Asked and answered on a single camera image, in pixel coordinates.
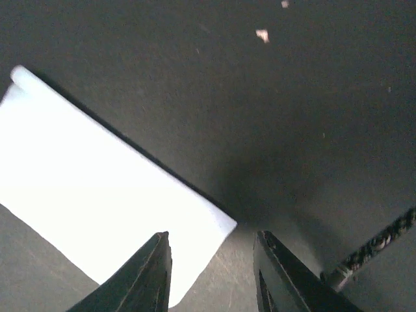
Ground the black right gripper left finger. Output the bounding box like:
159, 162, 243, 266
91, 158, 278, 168
69, 231, 172, 312

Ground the light blue cleaning cloth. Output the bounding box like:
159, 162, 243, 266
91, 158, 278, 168
1, 66, 237, 307

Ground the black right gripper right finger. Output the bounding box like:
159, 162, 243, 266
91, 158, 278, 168
253, 231, 360, 312

